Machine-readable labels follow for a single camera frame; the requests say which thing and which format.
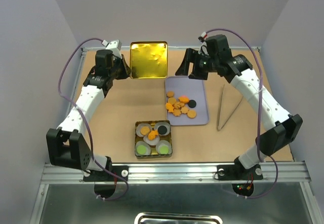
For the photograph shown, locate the plain round tan cookie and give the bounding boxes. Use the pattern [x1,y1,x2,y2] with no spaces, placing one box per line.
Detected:
[167,91,175,98]

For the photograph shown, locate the green christmas cookie tin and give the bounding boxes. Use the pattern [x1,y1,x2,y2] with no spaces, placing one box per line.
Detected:
[134,120,173,159]

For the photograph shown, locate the steel kitchen tongs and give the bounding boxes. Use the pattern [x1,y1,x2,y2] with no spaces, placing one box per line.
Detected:
[216,85,244,132]

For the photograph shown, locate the white paper cupcake liner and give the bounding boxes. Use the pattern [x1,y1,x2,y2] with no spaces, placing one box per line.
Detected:
[143,135,160,146]
[135,141,151,157]
[136,123,152,137]
[155,140,172,155]
[154,122,171,136]

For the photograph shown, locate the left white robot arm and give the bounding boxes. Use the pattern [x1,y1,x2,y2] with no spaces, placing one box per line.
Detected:
[46,45,131,180]

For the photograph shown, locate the tan maple leaf cookie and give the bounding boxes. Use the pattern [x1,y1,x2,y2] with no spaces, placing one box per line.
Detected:
[180,106,189,114]

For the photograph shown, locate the gold tin lid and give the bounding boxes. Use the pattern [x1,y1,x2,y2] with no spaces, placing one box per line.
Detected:
[130,41,168,79]

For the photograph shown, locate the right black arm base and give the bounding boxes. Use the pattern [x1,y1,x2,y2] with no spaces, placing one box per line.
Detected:
[214,164,263,197]

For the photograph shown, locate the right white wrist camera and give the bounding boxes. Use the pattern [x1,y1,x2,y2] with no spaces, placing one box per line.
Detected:
[198,32,208,43]

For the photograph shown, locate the orange swirl meringue cookie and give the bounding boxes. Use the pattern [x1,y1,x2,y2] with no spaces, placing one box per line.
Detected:
[173,102,182,109]

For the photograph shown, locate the black sandwich cookie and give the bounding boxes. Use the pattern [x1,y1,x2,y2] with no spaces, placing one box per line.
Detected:
[157,125,169,135]
[187,99,196,108]

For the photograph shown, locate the steel tray front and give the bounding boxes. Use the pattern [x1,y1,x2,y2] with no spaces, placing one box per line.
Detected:
[134,212,223,224]

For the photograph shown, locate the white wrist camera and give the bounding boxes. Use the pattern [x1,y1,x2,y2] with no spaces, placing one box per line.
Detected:
[106,40,122,57]
[198,32,208,43]

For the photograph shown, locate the green sandwich cookie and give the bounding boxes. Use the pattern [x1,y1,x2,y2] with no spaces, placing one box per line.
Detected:
[136,145,147,155]
[158,145,169,155]

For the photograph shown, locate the lilac plastic tray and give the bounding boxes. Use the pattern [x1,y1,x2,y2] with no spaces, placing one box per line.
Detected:
[165,76,209,126]

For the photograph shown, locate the orange fish cookie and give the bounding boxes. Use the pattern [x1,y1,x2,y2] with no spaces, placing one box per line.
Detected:
[147,130,158,141]
[178,96,190,104]
[166,102,174,113]

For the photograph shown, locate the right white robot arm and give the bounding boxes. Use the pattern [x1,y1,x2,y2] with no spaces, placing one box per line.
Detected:
[189,32,303,178]

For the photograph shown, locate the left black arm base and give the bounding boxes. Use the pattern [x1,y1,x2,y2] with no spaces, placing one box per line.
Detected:
[83,165,129,201]

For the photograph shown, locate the round dotted biscuit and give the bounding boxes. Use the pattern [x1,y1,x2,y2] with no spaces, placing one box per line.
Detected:
[140,126,151,136]
[187,109,197,119]

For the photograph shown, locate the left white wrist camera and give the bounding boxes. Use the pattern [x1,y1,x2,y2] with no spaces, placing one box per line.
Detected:
[106,40,122,57]

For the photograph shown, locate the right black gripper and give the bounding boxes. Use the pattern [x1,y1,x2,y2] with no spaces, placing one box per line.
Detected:
[174,48,219,80]

